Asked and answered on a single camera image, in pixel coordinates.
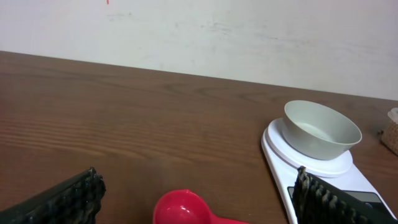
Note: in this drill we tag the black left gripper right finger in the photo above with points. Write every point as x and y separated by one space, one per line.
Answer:
316 201

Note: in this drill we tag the grey plastic bowl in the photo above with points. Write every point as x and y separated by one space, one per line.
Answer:
318 131

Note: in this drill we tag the white digital kitchen scale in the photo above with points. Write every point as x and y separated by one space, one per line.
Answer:
341 172

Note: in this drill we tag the clear container of soybeans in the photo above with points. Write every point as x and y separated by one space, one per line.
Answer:
389 136

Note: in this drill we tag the red plastic measuring scoop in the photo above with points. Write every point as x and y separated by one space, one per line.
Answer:
186 207

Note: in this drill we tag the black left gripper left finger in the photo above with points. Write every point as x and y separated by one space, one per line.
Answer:
76 200

